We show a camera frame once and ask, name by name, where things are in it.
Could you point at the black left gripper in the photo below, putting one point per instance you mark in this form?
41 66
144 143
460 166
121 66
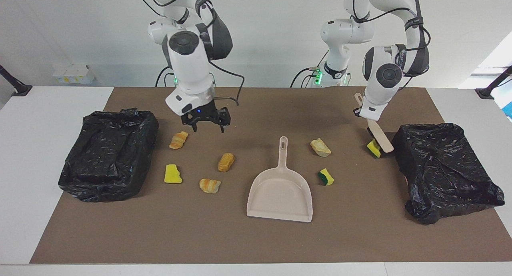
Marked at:
356 112

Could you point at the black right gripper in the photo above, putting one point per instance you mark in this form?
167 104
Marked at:
208 114

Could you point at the beige hand brush black bristles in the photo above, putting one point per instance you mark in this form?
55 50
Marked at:
382 138

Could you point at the yellow green sponge piece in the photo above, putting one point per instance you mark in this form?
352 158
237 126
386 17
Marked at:
373 149
326 177

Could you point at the pale crusty bread chunk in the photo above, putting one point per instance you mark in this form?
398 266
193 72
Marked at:
320 148

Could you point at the beige plastic dustpan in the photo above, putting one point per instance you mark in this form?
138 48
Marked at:
280 196

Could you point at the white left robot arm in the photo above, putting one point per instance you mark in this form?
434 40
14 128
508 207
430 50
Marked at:
378 94

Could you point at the bin lined with black bag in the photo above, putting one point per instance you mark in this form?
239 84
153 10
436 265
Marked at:
104 160
444 176

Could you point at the orange striped bread piece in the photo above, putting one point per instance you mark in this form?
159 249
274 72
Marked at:
178 140

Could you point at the brown bread roll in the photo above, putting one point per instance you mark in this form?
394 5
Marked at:
226 162

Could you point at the pale striped bread piece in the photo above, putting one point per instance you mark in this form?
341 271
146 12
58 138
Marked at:
210 186

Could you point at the plain yellow sponge piece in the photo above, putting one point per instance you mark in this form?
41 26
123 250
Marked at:
172 174

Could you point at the black clamp stand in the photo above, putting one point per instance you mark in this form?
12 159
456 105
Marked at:
18 88
486 92

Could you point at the brown table mat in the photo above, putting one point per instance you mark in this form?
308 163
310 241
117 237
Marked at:
256 240

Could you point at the blue object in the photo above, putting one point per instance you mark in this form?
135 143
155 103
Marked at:
509 110

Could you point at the small white labelled boxes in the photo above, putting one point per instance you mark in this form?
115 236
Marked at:
74 75

